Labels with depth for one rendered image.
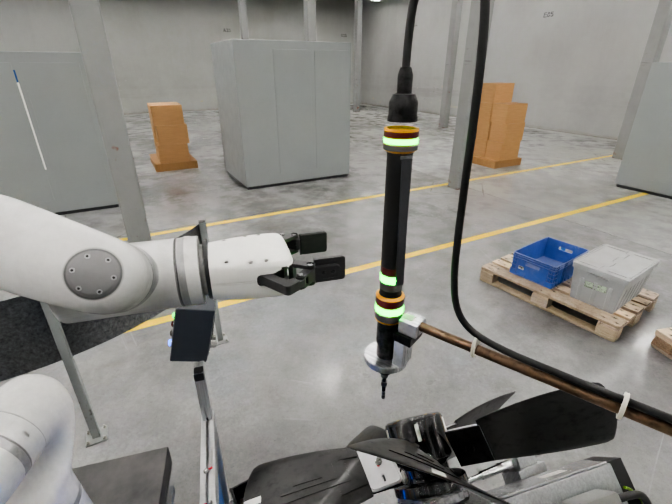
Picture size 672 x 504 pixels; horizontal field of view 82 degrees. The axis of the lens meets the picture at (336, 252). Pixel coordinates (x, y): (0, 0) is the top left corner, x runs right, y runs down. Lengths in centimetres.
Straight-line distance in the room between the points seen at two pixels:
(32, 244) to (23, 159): 612
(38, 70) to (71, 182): 140
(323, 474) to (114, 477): 56
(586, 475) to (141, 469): 100
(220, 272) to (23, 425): 46
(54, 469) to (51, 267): 55
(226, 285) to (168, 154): 817
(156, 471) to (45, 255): 83
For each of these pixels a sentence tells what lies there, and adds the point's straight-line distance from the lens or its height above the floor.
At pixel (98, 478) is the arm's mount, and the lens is 123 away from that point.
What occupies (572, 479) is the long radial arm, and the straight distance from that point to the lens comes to 101.
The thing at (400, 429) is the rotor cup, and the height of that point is 125.
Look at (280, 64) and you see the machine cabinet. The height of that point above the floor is 192.
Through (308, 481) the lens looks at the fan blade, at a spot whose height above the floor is 118.
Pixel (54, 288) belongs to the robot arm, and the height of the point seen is 170.
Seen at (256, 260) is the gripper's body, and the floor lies 168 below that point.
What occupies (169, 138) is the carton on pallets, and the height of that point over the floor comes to 62.
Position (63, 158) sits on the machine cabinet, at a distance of 649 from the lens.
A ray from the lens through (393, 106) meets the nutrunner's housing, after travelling 50.
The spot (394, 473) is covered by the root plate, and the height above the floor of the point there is 119.
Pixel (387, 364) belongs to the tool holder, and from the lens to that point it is 64.
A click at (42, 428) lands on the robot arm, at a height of 135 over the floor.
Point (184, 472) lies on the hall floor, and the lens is 242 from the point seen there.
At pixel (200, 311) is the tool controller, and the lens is 122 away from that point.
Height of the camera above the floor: 188
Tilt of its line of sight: 25 degrees down
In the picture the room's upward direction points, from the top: straight up
